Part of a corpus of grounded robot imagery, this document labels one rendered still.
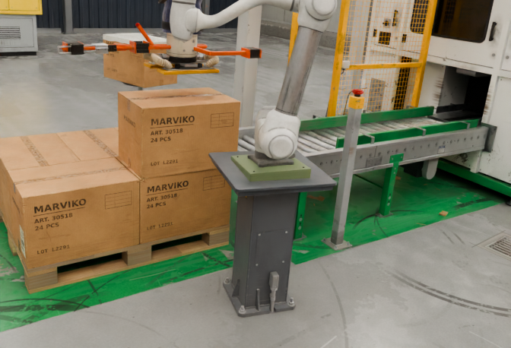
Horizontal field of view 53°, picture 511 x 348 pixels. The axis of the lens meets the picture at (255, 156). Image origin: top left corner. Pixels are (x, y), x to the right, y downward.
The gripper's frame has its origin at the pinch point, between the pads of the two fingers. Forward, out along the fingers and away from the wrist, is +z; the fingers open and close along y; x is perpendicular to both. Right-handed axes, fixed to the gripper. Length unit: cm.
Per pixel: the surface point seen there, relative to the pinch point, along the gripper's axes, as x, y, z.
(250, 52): 54, 34, -7
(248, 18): 132, 27, 117
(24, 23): 85, 102, 755
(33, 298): -65, 158, -1
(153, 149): 2, 87, 3
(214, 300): 16, 158, -46
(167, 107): 9, 64, 3
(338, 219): 116, 139, -29
